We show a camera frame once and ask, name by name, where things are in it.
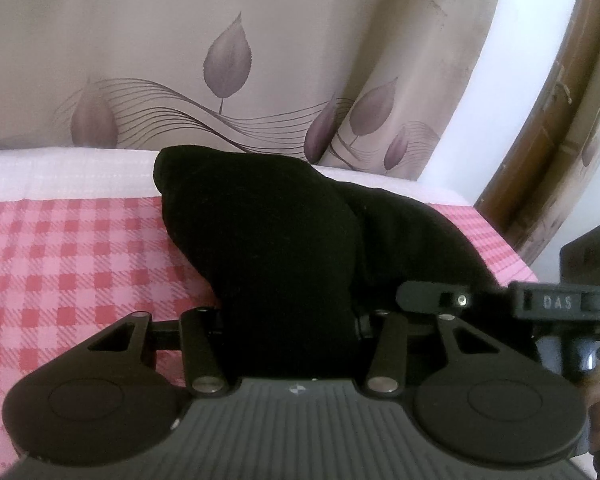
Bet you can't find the black printed small garment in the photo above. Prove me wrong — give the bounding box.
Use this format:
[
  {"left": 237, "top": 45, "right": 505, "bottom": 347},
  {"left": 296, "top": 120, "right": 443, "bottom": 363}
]
[{"left": 154, "top": 145, "right": 498, "bottom": 379}]

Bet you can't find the pink checked bed sheet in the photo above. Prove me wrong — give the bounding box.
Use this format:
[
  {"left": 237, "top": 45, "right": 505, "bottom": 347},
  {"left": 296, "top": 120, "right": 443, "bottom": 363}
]
[{"left": 0, "top": 145, "right": 539, "bottom": 480}]

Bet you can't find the brass door latch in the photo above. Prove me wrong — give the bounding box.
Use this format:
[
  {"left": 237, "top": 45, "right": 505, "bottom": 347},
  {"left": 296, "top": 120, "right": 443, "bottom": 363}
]
[{"left": 539, "top": 61, "right": 572, "bottom": 113}]

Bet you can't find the leaf patterned beige curtain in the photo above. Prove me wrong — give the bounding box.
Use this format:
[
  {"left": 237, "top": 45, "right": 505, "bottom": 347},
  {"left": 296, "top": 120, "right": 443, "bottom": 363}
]
[{"left": 0, "top": 0, "right": 498, "bottom": 180}]

